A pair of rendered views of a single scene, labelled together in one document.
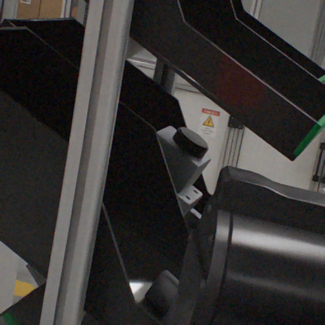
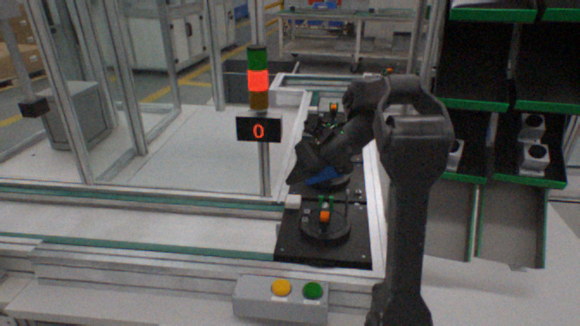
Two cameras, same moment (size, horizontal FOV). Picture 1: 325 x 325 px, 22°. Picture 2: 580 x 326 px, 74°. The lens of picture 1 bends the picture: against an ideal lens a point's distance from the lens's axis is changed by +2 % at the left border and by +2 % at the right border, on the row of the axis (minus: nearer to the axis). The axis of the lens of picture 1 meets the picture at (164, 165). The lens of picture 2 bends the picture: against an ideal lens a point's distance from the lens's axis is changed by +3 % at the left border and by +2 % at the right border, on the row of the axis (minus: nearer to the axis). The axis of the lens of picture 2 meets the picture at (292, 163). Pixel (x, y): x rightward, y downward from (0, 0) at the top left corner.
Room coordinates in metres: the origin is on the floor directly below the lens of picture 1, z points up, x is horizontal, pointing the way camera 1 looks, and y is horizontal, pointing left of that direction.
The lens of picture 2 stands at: (0.19, -0.79, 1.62)
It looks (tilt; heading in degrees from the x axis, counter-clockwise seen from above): 29 degrees down; 92
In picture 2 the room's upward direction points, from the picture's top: straight up
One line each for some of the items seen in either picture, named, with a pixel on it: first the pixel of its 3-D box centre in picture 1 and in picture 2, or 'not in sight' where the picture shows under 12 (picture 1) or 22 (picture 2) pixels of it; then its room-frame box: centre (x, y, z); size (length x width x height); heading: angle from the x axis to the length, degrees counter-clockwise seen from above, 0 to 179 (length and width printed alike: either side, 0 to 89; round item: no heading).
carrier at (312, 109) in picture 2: not in sight; (333, 111); (0.30, 0.76, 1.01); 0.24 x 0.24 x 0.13; 85
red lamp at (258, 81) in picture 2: not in sight; (257, 78); (0.06, 0.15, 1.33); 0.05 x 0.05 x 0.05
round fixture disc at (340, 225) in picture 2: not in sight; (324, 224); (0.24, 0.02, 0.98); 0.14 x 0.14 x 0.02
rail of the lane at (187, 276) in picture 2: not in sight; (209, 275); (-0.05, -0.11, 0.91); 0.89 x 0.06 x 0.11; 175
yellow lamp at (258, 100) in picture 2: not in sight; (258, 97); (0.06, 0.15, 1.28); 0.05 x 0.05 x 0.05
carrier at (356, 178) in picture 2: not in sight; (329, 166); (0.26, 0.27, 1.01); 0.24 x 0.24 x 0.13; 85
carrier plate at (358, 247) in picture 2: not in sight; (324, 230); (0.24, 0.02, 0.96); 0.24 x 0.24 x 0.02; 85
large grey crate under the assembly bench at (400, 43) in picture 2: not in sight; (412, 41); (1.79, 5.33, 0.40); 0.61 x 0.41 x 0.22; 166
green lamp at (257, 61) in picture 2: not in sight; (256, 59); (0.06, 0.15, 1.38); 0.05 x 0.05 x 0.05
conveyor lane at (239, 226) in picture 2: not in sight; (220, 230); (-0.06, 0.07, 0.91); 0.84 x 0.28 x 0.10; 175
